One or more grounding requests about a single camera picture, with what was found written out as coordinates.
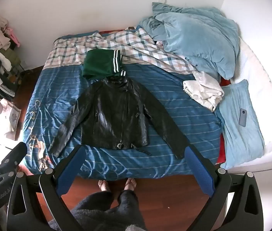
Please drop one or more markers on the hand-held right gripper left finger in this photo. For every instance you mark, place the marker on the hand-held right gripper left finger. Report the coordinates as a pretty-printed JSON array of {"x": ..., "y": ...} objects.
[{"x": 69, "y": 173}]

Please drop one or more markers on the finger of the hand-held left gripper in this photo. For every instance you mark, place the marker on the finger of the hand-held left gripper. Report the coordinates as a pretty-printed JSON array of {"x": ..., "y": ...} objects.
[{"x": 11, "y": 158}]

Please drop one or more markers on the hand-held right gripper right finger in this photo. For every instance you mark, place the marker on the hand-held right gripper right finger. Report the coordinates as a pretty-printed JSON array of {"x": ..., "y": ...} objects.
[{"x": 198, "y": 170}]

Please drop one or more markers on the black leather jacket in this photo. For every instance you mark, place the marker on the black leather jacket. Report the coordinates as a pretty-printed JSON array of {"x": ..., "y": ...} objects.
[{"x": 116, "y": 115}]

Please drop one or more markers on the person's left foot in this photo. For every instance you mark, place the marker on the person's left foot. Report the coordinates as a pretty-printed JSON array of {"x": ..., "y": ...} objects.
[{"x": 103, "y": 185}]

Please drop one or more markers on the person's foot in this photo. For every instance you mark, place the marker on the person's foot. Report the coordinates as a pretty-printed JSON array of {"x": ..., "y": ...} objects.
[
  {"x": 103, "y": 185},
  {"x": 130, "y": 184}
]

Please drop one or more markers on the white printed bag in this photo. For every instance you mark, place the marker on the white printed bag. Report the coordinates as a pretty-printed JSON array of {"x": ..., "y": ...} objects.
[{"x": 13, "y": 119}]

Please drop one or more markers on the dark fuzzy pants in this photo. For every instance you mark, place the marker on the dark fuzzy pants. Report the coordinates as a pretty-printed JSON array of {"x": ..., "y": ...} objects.
[{"x": 107, "y": 209}]

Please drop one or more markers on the light blue pillow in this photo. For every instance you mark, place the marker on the light blue pillow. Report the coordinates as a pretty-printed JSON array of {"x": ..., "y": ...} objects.
[{"x": 239, "y": 137}]

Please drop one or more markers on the blue striped bed sheet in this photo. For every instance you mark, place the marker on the blue striped bed sheet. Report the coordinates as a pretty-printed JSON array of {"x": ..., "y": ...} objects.
[{"x": 179, "y": 115}]

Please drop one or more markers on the person's right foot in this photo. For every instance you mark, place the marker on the person's right foot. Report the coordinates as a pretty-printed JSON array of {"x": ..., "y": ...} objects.
[{"x": 130, "y": 184}]

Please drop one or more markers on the grey smartphone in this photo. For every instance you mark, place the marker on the grey smartphone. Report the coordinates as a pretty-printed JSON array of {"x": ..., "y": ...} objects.
[{"x": 242, "y": 117}]

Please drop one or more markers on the white crumpled towel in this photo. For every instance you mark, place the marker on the white crumpled towel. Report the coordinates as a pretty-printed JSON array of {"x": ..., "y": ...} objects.
[{"x": 205, "y": 89}]

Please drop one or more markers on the white mattress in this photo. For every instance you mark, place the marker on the white mattress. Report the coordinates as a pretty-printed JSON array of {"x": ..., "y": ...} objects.
[{"x": 265, "y": 96}]

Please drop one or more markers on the green garment with white stripes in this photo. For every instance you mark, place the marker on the green garment with white stripes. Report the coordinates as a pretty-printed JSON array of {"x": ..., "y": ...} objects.
[{"x": 99, "y": 63}]

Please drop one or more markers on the light blue duvet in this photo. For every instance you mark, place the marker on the light blue duvet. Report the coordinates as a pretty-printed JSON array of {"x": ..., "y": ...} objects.
[{"x": 198, "y": 36}]

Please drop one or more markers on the plaid blanket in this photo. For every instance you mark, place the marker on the plaid blanket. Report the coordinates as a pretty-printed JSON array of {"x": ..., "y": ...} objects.
[{"x": 138, "y": 45}]

